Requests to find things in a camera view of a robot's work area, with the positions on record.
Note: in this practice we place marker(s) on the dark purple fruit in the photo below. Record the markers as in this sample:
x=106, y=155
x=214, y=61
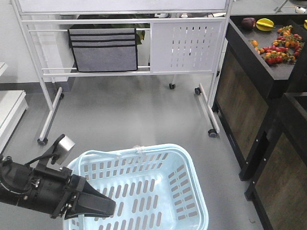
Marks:
x=248, y=23

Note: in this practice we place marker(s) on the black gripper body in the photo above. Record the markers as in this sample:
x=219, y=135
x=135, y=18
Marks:
x=59, y=193

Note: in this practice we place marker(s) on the white rolling whiteboard stand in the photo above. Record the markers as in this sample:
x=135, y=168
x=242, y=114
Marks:
x=173, y=36

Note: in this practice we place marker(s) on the black wooden display stand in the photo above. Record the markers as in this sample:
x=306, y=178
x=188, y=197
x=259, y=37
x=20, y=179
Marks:
x=263, y=108

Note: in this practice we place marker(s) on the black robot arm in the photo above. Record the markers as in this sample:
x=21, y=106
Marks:
x=16, y=182

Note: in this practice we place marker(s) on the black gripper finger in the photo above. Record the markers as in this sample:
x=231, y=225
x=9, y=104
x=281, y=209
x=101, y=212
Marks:
x=88, y=190
x=91, y=206

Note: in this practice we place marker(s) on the yellow starfruit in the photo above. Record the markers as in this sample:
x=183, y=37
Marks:
x=265, y=24

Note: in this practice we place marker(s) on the white store shelving unit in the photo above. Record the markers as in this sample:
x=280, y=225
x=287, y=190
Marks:
x=12, y=106

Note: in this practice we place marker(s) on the grey fabric storage bag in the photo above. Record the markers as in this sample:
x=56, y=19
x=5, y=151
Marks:
x=104, y=50

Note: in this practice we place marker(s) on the light blue plastic basket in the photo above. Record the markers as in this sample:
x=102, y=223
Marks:
x=154, y=187

